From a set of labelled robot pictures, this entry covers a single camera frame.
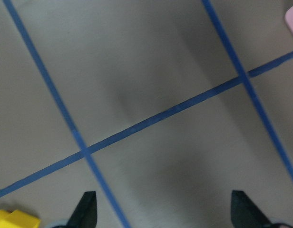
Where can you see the yellow toy block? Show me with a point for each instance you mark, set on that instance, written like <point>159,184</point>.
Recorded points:
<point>18,219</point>

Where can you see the brown paper table mat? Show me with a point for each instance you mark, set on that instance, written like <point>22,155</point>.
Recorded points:
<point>116,63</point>

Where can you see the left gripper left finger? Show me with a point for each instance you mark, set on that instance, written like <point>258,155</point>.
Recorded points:
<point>85,214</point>

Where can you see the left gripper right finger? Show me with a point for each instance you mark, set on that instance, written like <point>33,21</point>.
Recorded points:
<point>245,214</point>

